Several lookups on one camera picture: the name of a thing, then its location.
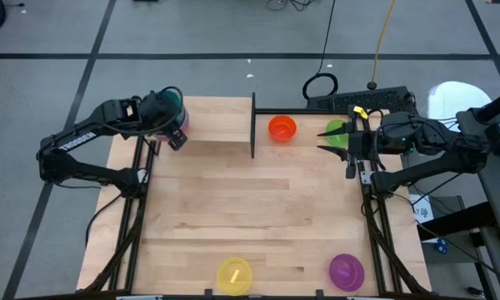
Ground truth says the small orange bowl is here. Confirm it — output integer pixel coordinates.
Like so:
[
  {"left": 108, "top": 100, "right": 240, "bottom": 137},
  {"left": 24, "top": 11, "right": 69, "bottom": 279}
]
[{"left": 267, "top": 115, "right": 298, "bottom": 143}]

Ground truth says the white paper sign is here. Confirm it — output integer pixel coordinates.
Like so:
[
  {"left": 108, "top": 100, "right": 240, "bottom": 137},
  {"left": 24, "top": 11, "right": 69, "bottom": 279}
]
[{"left": 410, "top": 194, "right": 435, "bottom": 225}]

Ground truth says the black shelf side panel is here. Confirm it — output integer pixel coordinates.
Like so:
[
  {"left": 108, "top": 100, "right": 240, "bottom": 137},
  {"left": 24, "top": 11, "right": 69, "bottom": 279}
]
[{"left": 250, "top": 92, "right": 258, "bottom": 160}]

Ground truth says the tangled black cable pile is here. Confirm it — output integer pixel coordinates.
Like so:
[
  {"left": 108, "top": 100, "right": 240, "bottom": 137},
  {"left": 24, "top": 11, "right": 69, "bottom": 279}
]
[{"left": 266, "top": 0, "right": 318, "bottom": 13}]

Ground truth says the black floor cable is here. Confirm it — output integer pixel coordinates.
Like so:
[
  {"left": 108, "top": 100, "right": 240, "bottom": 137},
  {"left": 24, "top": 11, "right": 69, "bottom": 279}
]
[{"left": 84, "top": 189, "right": 126, "bottom": 248}]

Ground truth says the yellow hanging cable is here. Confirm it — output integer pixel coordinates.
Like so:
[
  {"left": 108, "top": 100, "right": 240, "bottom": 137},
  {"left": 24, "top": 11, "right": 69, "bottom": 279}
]
[{"left": 366, "top": 0, "right": 398, "bottom": 91}]

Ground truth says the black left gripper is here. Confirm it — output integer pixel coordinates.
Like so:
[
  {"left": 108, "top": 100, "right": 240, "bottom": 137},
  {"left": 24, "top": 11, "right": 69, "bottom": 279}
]
[{"left": 138, "top": 88, "right": 189, "bottom": 153}]

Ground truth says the large pink bowl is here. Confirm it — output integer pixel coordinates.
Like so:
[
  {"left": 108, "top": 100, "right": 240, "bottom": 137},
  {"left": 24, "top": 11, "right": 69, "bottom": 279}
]
[{"left": 153, "top": 110, "right": 190, "bottom": 143}]

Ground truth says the small yellow translucent bowl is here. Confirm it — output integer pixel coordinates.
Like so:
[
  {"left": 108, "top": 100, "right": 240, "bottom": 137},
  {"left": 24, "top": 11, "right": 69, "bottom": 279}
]
[{"left": 216, "top": 257, "right": 254, "bottom": 297}]

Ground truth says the large teal bowl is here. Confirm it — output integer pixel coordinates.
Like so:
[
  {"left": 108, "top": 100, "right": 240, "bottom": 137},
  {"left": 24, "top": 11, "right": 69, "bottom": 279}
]
[{"left": 156, "top": 88, "right": 187, "bottom": 126}]

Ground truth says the small purple bowl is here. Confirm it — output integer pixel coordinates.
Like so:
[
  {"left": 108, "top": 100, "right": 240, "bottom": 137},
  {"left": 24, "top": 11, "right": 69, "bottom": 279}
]
[{"left": 328, "top": 252, "right": 366, "bottom": 293}]

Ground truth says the wooden shelf board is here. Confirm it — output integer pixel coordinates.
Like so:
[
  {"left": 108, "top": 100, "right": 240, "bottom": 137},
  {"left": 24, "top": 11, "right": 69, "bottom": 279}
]
[{"left": 143, "top": 96, "right": 253, "bottom": 144}]

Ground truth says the small green bowl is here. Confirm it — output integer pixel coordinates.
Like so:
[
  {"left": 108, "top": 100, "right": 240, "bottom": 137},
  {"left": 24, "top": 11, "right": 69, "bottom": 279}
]
[{"left": 324, "top": 119, "right": 355, "bottom": 148}]

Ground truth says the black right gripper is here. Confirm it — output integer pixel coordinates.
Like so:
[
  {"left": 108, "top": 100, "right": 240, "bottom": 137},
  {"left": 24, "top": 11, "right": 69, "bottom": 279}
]
[{"left": 316, "top": 105, "right": 385, "bottom": 181}]

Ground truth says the thick black hanging cable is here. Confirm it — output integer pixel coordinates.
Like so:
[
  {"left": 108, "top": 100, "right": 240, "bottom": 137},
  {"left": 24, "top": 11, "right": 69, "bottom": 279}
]
[{"left": 302, "top": 0, "right": 339, "bottom": 101}]

